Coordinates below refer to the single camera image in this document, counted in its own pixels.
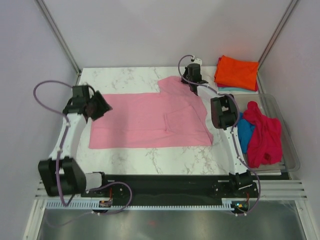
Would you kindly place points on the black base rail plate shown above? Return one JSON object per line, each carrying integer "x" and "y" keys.
{"x": 167, "y": 189}

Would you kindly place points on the white slotted cable duct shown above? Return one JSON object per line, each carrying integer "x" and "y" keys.
{"x": 96, "y": 204}

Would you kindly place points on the left aluminium frame post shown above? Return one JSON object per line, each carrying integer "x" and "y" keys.
{"x": 58, "y": 35}

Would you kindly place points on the right aluminium frame post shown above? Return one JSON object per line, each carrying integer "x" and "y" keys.
{"x": 278, "y": 30}

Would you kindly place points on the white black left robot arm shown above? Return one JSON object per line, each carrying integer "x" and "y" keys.
{"x": 60, "y": 173}

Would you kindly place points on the crimson crumpled t shirt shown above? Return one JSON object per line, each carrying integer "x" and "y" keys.
{"x": 265, "y": 146}

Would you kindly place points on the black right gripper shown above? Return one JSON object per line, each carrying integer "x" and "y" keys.
{"x": 183, "y": 80}

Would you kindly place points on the pink t shirt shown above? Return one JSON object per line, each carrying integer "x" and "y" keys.
{"x": 172, "y": 117}

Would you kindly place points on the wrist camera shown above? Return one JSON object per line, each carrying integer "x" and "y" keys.
{"x": 194, "y": 68}
{"x": 83, "y": 91}

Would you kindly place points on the aluminium front frame rail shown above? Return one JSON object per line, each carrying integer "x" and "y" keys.
{"x": 270, "y": 190}

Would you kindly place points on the orange folded t shirt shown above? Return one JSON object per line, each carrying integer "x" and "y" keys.
{"x": 237, "y": 73}

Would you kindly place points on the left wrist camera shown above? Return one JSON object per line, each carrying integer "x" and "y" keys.
{"x": 83, "y": 91}

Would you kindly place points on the aluminium frame post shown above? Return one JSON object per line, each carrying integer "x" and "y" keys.
{"x": 278, "y": 30}
{"x": 58, "y": 35}

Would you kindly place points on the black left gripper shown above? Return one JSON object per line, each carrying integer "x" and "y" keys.
{"x": 98, "y": 98}

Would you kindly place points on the teal folded t shirt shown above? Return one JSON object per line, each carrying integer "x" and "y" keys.
{"x": 231, "y": 89}

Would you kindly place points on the clear plastic bin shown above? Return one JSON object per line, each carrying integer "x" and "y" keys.
{"x": 269, "y": 107}

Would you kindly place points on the blue crumpled t shirt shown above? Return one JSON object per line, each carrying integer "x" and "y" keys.
{"x": 245, "y": 132}

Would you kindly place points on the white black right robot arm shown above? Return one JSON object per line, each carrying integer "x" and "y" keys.
{"x": 224, "y": 115}

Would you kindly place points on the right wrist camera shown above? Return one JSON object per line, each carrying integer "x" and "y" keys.
{"x": 194, "y": 68}

